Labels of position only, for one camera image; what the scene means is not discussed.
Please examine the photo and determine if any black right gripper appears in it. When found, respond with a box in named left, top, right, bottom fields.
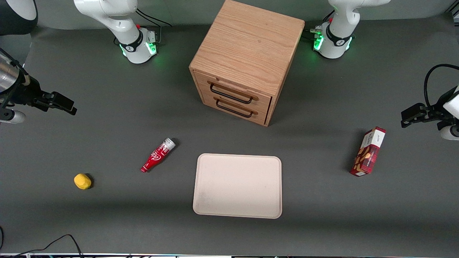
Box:
left=5, top=75, right=78, bottom=116

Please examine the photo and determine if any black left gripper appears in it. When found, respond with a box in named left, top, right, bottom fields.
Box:
left=401, top=86, right=455, bottom=129

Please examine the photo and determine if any black metal drawer handle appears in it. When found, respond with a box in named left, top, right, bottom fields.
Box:
left=209, top=82, right=256, bottom=105
left=215, top=97, right=256, bottom=118

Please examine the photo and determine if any wooden drawer with shallow tray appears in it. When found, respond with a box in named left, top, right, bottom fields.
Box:
left=194, top=71, right=273, bottom=112

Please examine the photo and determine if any wooden drawer front panel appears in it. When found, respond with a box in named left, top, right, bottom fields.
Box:
left=202, top=94, right=270, bottom=126

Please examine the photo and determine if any oak wooden drawer cabinet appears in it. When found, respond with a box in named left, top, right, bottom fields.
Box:
left=189, top=0, right=305, bottom=126

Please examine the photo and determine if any red cookie box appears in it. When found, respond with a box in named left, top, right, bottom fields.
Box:
left=350, top=126, right=387, bottom=177

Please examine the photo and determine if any yellow lemon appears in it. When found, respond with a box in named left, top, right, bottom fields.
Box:
left=74, top=173, right=92, bottom=190

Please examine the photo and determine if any red cola bottle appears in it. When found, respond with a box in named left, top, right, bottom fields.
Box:
left=140, top=138, right=176, bottom=173

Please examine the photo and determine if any beige plastic tray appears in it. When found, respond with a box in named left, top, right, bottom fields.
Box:
left=193, top=153, right=283, bottom=219

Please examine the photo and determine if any black looped wrist cable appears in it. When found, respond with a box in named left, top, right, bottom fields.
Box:
left=423, top=64, right=459, bottom=108

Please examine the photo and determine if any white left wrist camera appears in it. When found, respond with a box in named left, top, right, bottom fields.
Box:
left=440, top=123, right=459, bottom=141

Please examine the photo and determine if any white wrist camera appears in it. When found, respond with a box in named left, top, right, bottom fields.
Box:
left=440, top=123, right=459, bottom=141
left=0, top=110, right=26, bottom=124

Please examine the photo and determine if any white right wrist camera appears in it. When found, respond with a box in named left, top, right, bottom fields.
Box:
left=0, top=110, right=26, bottom=124

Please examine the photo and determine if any black base cable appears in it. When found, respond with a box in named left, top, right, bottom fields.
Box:
left=136, top=8, right=173, bottom=28

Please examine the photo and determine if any black table edge cable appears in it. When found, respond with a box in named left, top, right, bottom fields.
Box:
left=0, top=226, right=85, bottom=258

